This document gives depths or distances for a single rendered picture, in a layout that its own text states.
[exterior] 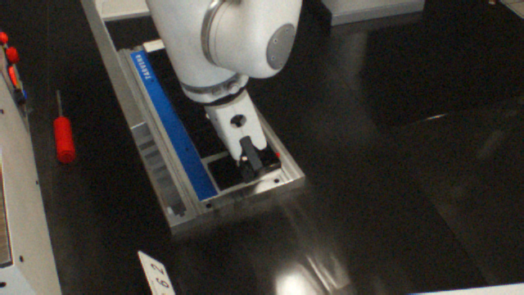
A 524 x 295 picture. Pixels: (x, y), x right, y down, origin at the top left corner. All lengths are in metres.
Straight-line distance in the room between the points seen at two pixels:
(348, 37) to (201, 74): 0.56
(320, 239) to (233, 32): 0.33
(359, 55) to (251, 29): 0.57
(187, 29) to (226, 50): 0.05
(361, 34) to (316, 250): 0.54
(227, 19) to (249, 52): 0.04
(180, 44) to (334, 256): 0.34
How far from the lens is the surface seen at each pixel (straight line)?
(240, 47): 0.46
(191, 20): 0.49
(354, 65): 0.97
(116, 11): 1.16
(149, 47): 0.97
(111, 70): 0.61
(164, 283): 0.62
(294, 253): 0.66
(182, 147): 0.77
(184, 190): 0.70
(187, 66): 0.53
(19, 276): 0.50
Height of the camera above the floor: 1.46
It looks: 45 degrees down
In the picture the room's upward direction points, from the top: straight up
